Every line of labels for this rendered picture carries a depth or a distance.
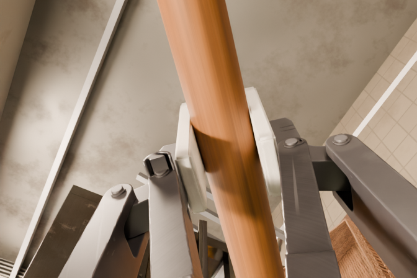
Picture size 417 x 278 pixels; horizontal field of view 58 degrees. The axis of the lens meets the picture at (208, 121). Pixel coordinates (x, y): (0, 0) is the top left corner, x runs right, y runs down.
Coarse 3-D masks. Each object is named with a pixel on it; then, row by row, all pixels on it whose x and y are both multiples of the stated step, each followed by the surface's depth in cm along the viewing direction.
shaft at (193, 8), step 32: (160, 0) 16; (192, 0) 16; (224, 0) 17; (192, 32) 16; (224, 32) 17; (192, 64) 17; (224, 64) 17; (192, 96) 18; (224, 96) 17; (224, 128) 18; (224, 160) 19; (256, 160) 20; (224, 192) 20; (256, 192) 20; (224, 224) 21; (256, 224) 20; (256, 256) 21
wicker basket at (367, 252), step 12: (336, 228) 203; (348, 228) 203; (336, 240) 206; (348, 240) 206; (360, 240) 187; (336, 252) 210; (348, 252) 210; (360, 252) 201; (372, 252) 184; (348, 264) 205; (360, 264) 198; (372, 264) 172; (384, 264) 178; (348, 276) 201; (360, 276) 194; (372, 276) 186; (384, 276) 169
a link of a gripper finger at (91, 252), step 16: (112, 192) 15; (128, 192) 15; (96, 208) 14; (112, 208) 14; (128, 208) 14; (96, 224) 13; (112, 224) 13; (80, 240) 13; (96, 240) 13; (112, 240) 13; (128, 240) 15; (144, 240) 15; (80, 256) 12; (96, 256) 12; (112, 256) 12; (128, 256) 14; (64, 272) 11; (80, 272) 11; (96, 272) 11; (112, 272) 12; (128, 272) 13
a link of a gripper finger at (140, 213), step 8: (176, 168) 17; (136, 192) 16; (144, 192) 16; (184, 192) 16; (136, 200) 15; (144, 200) 15; (184, 200) 16; (136, 208) 15; (144, 208) 15; (128, 216) 15; (136, 216) 15; (144, 216) 15; (128, 224) 15; (136, 224) 15; (144, 224) 15; (128, 232) 15; (136, 232) 15; (144, 232) 15
